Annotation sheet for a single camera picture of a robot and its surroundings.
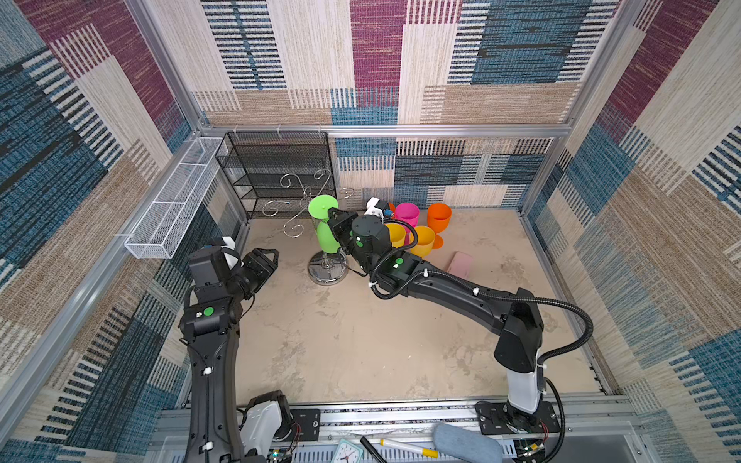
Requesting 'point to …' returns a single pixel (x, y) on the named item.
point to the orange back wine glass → (438, 216)
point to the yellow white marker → (425, 451)
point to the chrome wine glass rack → (325, 268)
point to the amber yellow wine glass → (425, 239)
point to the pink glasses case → (460, 264)
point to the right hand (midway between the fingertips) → (328, 211)
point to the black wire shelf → (277, 174)
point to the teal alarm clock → (346, 452)
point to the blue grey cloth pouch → (467, 445)
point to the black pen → (372, 450)
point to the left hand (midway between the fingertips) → (274, 256)
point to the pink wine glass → (408, 213)
